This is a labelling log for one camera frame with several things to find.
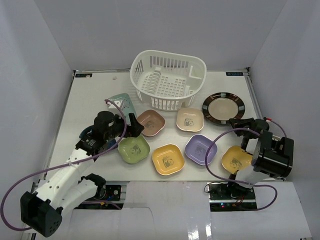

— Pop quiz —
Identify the dark blue leaf-shaped plate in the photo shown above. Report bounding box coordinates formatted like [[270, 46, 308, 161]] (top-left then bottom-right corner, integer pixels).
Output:
[[79, 125, 118, 149]]

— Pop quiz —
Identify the round black-rimmed plate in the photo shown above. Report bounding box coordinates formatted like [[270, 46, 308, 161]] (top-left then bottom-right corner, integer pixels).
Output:
[[202, 92, 246, 126]]

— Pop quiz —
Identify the light teal rectangular divided plate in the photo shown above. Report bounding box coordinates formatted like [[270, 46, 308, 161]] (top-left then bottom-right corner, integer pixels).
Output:
[[108, 93, 137, 125]]

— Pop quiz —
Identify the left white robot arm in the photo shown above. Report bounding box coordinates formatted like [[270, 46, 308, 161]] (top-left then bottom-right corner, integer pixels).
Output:
[[20, 111, 144, 238]]

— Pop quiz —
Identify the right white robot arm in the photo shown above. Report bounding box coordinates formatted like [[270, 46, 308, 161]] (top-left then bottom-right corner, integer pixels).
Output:
[[221, 117, 294, 200]]

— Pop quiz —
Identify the white plastic dish bin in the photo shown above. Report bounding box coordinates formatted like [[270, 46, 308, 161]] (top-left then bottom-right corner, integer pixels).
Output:
[[130, 50, 207, 112]]

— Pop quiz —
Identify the green square panda plate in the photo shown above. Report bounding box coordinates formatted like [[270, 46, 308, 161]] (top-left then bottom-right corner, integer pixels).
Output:
[[117, 135, 150, 164]]

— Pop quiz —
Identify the brown square panda plate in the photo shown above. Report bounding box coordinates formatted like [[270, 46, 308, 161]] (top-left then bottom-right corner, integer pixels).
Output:
[[137, 109, 166, 137]]

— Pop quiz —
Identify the yellow square panda plate right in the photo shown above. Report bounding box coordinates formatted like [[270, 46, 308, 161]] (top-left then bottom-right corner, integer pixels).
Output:
[[221, 145, 253, 174]]

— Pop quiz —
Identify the yellow square panda plate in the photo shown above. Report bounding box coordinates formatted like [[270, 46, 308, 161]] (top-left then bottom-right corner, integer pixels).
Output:
[[151, 144, 185, 176], [221, 145, 253, 174]]

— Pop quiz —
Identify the yellow square panda plate centre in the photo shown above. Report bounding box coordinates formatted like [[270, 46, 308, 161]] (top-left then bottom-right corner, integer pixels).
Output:
[[151, 144, 185, 176]]

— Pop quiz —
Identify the cream square panda plate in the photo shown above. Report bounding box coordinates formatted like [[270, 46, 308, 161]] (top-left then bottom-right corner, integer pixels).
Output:
[[176, 107, 204, 133]]

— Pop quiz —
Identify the purple square panda plate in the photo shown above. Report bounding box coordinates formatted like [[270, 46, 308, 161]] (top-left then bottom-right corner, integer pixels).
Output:
[[184, 134, 213, 166]]

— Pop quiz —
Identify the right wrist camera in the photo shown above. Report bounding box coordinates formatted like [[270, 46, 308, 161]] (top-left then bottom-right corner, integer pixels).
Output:
[[271, 135, 282, 144]]

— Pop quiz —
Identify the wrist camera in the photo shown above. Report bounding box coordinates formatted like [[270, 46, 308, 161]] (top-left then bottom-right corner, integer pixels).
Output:
[[271, 135, 282, 144], [107, 100, 124, 113]]

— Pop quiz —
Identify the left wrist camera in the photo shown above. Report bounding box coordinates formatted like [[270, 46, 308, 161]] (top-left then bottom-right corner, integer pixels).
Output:
[[107, 100, 124, 113]]

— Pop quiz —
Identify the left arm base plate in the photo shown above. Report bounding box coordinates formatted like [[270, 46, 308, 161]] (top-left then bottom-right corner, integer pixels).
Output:
[[75, 184, 124, 210]]

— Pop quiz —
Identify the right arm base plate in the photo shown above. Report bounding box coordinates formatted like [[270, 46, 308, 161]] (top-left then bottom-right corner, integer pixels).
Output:
[[203, 182, 258, 212]]

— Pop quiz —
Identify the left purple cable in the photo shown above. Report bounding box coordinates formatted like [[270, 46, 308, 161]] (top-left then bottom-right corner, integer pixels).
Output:
[[0, 98, 127, 231]]

